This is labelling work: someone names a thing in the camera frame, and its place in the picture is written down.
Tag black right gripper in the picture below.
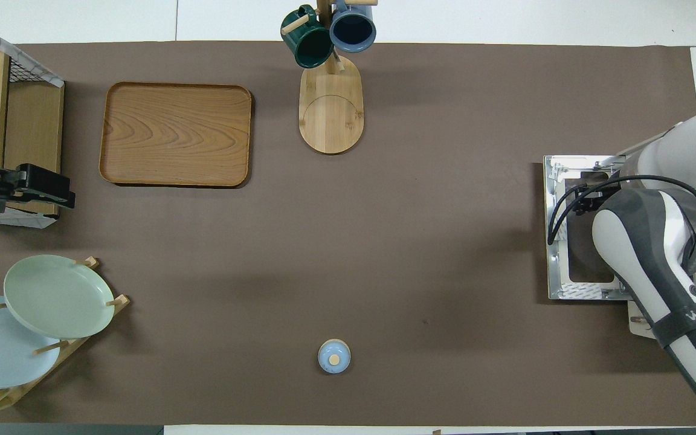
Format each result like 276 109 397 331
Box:
567 171 624 214

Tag toaster oven glass door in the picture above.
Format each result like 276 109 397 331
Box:
543 155 634 301

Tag white toaster oven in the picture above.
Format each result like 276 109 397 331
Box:
617 121 696 342

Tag pale green plate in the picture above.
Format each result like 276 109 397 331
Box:
3 254 115 340

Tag wooden plate rack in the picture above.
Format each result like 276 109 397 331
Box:
0 256 131 414

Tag wooden serving tray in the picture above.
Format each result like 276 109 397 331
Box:
98 82 253 188

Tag brown table mat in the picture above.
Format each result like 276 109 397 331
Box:
0 40 696 427

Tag wooden mug tree stand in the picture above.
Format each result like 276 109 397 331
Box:
280 0 379 155

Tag blue mug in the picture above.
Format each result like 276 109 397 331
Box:
329 0 378 54

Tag dark green mug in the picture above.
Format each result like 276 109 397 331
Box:
280 5 335 69

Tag small blue lidded jar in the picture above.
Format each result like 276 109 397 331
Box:
317 338 352 375

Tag wooden shelf with wire basket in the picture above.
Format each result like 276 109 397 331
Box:
0 13 65 229

